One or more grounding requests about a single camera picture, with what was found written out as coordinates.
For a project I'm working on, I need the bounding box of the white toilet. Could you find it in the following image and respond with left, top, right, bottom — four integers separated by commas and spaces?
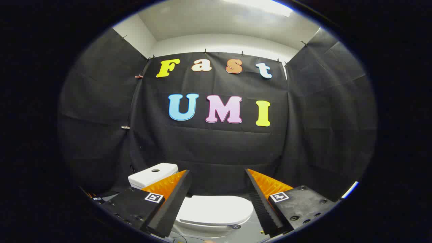
128, 163, 252, 234

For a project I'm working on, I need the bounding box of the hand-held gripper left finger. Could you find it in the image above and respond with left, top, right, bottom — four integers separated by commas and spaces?
91, 170, 192, 238

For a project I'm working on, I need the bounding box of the white toilet lid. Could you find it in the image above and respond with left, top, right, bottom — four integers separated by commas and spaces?
175, 195, 254, 226

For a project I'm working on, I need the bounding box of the black backdrop cloth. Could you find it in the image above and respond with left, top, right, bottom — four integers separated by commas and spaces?
57, 27, 377, 203

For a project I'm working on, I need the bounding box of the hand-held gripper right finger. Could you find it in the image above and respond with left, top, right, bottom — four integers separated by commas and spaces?
245, 168, 338, 237

